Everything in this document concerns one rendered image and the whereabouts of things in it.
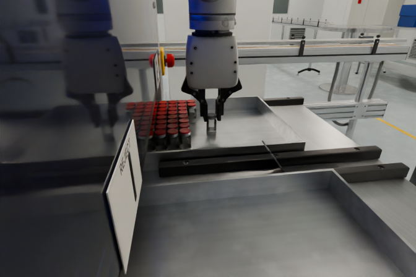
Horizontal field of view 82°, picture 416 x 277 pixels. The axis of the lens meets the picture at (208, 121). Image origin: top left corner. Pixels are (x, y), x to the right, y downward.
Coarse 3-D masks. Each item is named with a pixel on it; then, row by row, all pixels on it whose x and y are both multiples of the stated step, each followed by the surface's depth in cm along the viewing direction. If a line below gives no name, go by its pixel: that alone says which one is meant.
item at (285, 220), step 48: (144, 192) 32; (192, 192) 33; (240, 192) 35; (288, 192) 36; (336, 192) 35; (144, 240) 28; (192, 240) 28; (240, 240) 28; (288, 240) 28; (336, 240) 28; (384, 240) 27
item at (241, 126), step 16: (240, 96) 66; (256, 96) 66; (208, 112) 64; (224, 112) 64; (240, 112) 64; (256, 112) 64; (272, 112) 56; (192, 128) 55; (224, 128) 55; (240, 128) 55; (256, 128) 55; (272, 128) 55; (288, 128) 48; (192, 144) 49; (208, 144) 49; (224, 144) 49; (240, 144) 49; (256, 144) 49; (272, 144) 42; (288, 144) 43; (304, 144) 43; (160, 160) 40; (176, 160) 41
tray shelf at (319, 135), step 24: (288, 120) 60; (312, 120) 60; (312, 144) 49; (336, 144) 49; (264, 168) 42; (360, 192) 36; (384, 192) 36; (408, 192) 36; (384, 216) 32; (408, 216) 32; (408, 240) 29
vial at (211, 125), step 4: (208, 120) 51; (212, 120) 51; (216, 120) 52; (208, 124) 51; (212, 124) 51; (216, 124) 52; (208, 128) 51; (212, 128) 51; (216, 128) 52; (208, 132) 52; (212, 132) 52; (216, 132) 53
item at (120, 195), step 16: (128, 144) 16; (128, 160) 16; (112, 176) 12; (128, 176) 16; (112, 192) 12; (128, 192) 16; (112, 208) 12; (128, 208) 15; (128, 224) 15; (128, 240) 15; (128, 256) 15
